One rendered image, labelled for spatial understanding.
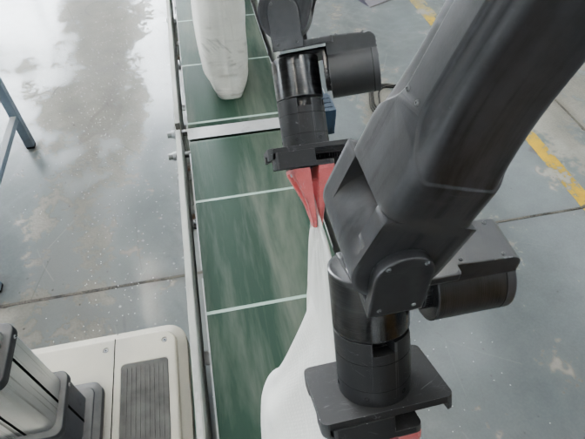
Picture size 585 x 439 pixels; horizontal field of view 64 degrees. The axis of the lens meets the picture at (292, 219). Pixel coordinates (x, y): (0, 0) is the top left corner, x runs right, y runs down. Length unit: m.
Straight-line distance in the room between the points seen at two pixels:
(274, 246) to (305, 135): 0.89
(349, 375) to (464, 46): 0.24
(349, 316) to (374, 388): 0.06
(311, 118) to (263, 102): 1.40
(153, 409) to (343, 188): 1.13
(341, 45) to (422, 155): 0.36
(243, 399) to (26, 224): 1.38
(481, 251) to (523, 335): 1.53
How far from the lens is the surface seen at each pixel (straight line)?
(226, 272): 1.37
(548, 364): 1.84
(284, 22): 0.55
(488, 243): 0.34
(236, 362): 1.23
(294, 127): 0.55
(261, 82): 2.07
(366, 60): 0.56
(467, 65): 0.21
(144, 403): 1.36
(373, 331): 0.33
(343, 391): 0.38
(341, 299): 0.32
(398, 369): 0.36
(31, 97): 3.01
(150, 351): 1.42
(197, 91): 2.04
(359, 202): 0.27
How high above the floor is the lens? 1.50
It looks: 49 degrees down
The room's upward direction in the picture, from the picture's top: straight up
